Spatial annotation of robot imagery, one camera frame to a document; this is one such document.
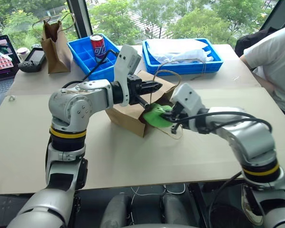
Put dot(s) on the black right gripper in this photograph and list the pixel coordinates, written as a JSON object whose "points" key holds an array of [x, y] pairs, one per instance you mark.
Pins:
{"points": [[180, 112]]}

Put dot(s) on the blue divided plastic crate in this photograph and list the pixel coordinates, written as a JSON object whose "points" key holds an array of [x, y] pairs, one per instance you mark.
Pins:
{"points": [[82, 51]]}

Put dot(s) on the upright brown paper bag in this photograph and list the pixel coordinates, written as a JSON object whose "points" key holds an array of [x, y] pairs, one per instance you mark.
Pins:
{"points": [[56, 50]]}

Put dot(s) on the black window frame pillar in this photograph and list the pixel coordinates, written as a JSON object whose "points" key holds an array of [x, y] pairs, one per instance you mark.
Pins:
{"points": [[81, 16]]}

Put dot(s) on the open laptop computer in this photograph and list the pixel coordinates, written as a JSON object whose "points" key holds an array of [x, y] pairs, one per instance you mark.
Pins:
{"points": [[0, 71]]}

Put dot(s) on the blue shallow plastic crate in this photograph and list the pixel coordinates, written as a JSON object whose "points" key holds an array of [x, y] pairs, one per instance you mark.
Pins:
{"points": [[185, 67]]}

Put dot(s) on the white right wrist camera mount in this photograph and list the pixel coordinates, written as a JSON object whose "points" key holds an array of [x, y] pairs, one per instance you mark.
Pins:
{"points": [[187, 95]]}

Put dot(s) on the person in white shirt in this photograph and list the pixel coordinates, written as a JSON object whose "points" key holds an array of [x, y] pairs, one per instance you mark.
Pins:
{"points": [[275, 57]]}

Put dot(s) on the small white scrap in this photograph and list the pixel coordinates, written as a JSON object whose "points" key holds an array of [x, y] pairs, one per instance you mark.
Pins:
{"points": [[12, 97]]}

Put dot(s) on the black backpack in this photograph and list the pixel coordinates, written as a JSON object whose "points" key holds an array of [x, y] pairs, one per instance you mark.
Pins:
{"points": [[249, 41]]}

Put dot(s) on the brown twine loop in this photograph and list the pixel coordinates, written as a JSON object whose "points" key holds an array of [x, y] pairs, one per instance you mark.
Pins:
{"points": [[180, 61]]}

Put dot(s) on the brown paper bag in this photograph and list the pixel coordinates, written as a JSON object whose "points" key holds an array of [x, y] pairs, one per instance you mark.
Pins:
{"points": [[56, 50], [128, 116]]}

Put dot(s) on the small white cup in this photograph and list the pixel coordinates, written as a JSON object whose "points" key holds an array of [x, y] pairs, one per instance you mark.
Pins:
{"points": [[22, 52]]}

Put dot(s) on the person's bare forearm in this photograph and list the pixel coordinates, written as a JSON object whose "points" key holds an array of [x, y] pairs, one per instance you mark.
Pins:
{"points": [[263, 80]]}

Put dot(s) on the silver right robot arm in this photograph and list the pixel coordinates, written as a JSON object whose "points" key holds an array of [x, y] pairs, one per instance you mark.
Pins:
{"points": [[249, 140]]}

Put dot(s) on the black handheld controller with screen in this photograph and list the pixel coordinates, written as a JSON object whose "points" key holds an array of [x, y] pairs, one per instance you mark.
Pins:
{"points": [[34, 59]]}

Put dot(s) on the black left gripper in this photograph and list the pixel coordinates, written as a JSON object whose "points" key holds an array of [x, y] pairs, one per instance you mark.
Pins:
{"points": [[134, 86]]}

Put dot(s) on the red soda can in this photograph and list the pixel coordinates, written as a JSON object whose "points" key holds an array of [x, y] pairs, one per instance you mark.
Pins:
{"points": [[98, 48]]}

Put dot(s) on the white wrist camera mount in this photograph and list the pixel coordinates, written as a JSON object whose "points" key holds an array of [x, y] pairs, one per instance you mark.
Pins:
{"points": [[123, 64], [187, 95]]}

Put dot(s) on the clear plastic bag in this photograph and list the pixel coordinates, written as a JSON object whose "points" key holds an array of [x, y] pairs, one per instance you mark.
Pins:
{"points": [[178, 50]]}

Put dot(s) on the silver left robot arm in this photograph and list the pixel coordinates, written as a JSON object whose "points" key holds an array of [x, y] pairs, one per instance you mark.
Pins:
{"points": [[68, 104]]}

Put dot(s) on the green plush toy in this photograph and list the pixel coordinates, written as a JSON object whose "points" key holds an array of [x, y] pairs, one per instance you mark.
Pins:
{"points": [[154, 117]]}

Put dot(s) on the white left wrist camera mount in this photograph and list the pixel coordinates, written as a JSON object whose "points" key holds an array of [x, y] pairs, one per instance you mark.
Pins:
{"points": [[123, 64]]}

